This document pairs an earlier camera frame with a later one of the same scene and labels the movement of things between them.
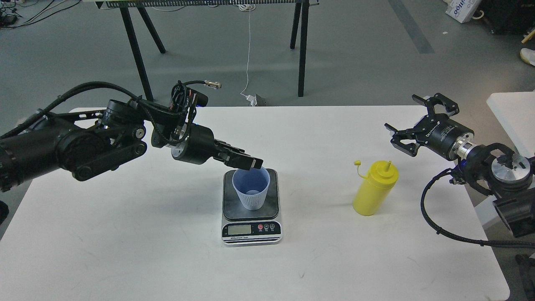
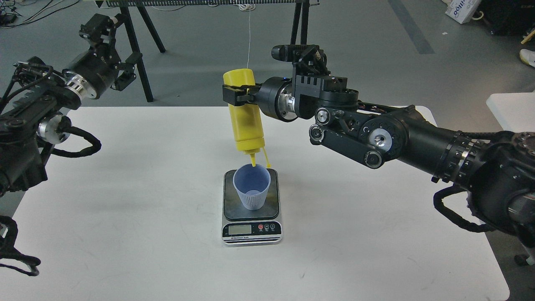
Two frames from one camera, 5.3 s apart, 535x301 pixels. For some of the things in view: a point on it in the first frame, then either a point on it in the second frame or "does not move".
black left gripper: x=198 y=146 -> x=96 y=65
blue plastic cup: x=252 y=186 does not move
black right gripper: x=437 y=132 -> x=275 y=96
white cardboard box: x=462 y=11 does not move
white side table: x=516 y=111 does not move
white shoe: x=528 y=55 does not move
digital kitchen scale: x=240 y=225 does not move
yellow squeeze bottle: x=373 y=192 -> x=245 y=121
